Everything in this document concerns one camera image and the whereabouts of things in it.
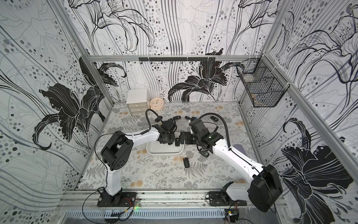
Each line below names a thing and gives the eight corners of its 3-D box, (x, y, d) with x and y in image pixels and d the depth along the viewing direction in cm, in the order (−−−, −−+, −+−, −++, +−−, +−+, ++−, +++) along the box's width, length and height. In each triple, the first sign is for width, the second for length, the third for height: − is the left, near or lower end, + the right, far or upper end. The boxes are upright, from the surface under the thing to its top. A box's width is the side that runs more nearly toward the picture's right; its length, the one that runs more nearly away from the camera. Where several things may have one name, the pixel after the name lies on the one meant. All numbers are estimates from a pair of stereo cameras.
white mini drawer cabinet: (128, 116, 112) (122, 104, 102) (133, 100, 124) (129, 88, 113) (148, 116, 112) (144, 104, 101) (151, 100, 124) (148, 88, 113)
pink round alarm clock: (149, 111, 116) (148, 108, 113) (151, 100, 124) (150, 97, 121) (163, 111, 115) (162, 108, 113) (164, 100, 124) (163, 97, 121)
